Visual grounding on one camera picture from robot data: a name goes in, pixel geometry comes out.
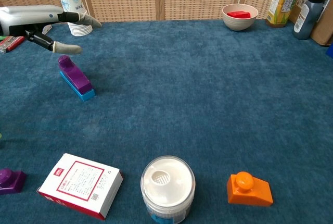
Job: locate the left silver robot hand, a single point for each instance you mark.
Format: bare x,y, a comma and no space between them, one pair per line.
28,17

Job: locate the long purple toy brick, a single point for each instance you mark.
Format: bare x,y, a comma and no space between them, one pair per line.
75,76

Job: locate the cyan toy brick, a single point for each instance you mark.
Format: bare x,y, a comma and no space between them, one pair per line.
87,96

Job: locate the small purple toy brick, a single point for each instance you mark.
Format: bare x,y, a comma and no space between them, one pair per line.
11,182

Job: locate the red block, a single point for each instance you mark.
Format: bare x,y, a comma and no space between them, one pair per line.
239,14

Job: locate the orange toy brick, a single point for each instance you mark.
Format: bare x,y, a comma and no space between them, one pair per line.
249,191

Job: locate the blue toy brick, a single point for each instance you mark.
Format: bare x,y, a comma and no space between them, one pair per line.
330,52

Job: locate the small white box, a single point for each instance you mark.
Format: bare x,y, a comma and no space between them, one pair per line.
47,28

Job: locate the red utility knife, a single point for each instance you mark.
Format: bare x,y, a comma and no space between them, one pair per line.
11,43

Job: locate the white paper cup stack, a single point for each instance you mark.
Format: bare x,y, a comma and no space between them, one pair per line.
71,0

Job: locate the blue felt table cover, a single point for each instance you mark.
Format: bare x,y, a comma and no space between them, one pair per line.
182,99

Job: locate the white box with red print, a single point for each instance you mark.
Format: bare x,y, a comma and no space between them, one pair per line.
80,185

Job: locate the beige bowl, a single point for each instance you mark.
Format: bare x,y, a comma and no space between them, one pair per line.
239,23

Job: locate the white round jar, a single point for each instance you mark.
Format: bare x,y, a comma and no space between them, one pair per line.
167,185

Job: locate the yellow tea bottle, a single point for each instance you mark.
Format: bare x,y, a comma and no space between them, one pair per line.
282,2

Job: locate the dark grey bottle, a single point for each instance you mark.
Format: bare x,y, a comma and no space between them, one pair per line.
307,18

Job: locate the brown cardboard box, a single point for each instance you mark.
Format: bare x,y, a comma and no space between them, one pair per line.
326,26

